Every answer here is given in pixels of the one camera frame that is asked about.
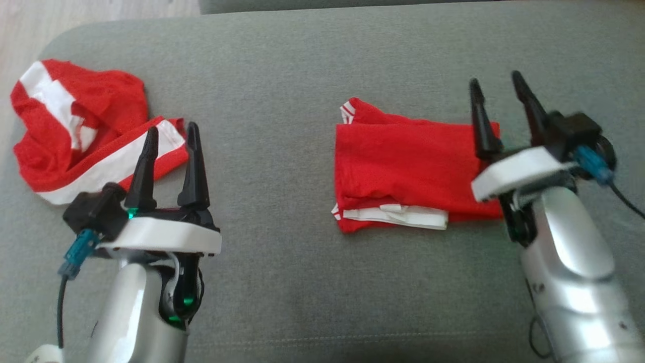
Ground white left cable label tag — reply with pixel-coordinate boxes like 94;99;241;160
24;344;64;363

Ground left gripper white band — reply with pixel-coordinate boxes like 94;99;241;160
96;122;223;256

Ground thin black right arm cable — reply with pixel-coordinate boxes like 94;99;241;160
527;314;553;360

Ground red shorts wide white stripe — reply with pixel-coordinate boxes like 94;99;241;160
10;58;190;206

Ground red shirt thin white stripes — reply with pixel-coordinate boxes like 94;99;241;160
331;97;505;234

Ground black right camera cable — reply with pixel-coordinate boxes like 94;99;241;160
574;146;645;221

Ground grey sofa seat cushion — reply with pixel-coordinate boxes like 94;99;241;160
0;0;645;363

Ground black camera cable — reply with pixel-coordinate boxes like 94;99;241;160
574;146;645;221
56;229;99;349

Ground black left camera cable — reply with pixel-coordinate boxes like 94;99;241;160
56;229;99;349

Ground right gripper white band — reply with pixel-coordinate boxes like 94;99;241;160
468;70;578;203

